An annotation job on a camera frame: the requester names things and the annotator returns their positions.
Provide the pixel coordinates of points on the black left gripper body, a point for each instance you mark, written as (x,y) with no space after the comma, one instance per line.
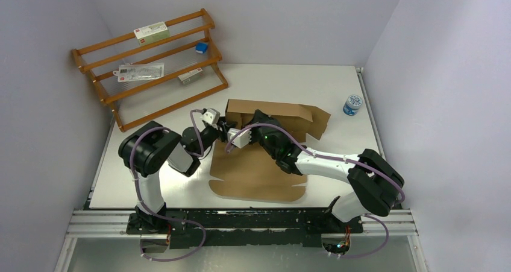
(210,135)

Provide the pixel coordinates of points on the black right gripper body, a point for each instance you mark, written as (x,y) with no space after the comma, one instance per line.
(257,137)

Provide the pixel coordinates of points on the brown cardboard box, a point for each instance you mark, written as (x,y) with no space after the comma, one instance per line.
(250,173)

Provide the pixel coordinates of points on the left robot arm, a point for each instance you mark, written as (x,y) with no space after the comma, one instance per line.
(147,150)

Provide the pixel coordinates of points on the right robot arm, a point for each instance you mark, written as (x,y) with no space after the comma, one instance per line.
(375,185)

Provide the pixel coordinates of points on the small white grey box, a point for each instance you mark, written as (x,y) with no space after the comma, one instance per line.
(191,76)

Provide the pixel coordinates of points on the white green product box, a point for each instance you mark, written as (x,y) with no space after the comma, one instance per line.
(151,33)

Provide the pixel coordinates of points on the small blue cube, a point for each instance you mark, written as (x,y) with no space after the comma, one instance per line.
(201,47)

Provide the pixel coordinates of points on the blue white lidded jar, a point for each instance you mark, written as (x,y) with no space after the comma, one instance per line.
(352,105)

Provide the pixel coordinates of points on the wooden tiered rack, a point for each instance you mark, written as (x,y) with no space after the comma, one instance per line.
(135,103)

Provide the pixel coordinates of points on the clear blister pack card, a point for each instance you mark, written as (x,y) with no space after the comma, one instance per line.
(143,72)

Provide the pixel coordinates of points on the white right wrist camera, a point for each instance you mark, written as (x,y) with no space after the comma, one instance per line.
(239,138)

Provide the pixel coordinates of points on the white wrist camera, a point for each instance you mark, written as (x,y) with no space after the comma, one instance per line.
(210,117)
(239,138)

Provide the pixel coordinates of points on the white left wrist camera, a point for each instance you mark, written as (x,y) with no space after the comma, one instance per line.
(210,117)

